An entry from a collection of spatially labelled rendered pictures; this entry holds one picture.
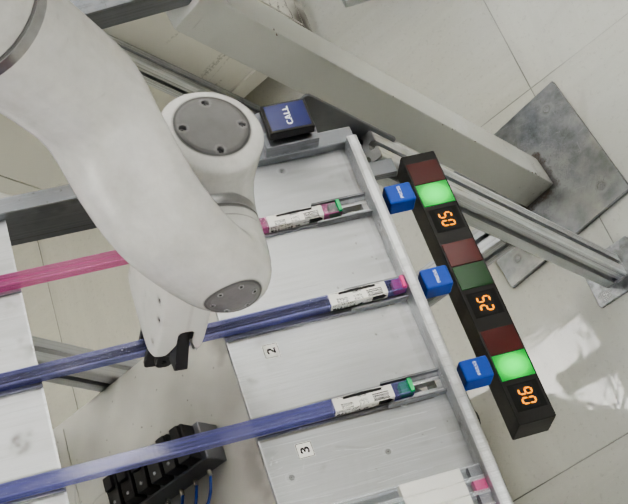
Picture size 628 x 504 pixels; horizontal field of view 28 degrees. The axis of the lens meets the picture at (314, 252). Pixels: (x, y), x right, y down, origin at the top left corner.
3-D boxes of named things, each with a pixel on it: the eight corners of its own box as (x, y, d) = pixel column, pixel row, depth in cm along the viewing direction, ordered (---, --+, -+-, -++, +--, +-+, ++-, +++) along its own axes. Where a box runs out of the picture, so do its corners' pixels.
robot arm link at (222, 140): (249, 270, 106) (222, 185, 111) (282, 171, 95) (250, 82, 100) (152, 282, 103) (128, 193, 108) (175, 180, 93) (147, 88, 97)
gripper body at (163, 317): (128, 201, 110) (114, 274, 119) (155, 297, 105) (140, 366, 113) (209, 192, 113) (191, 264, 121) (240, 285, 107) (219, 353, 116)
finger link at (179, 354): (175, 292, 111) (159, 284, 116) (183, 377, 112) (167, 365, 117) (188, 290, 111) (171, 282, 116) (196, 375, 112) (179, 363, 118)
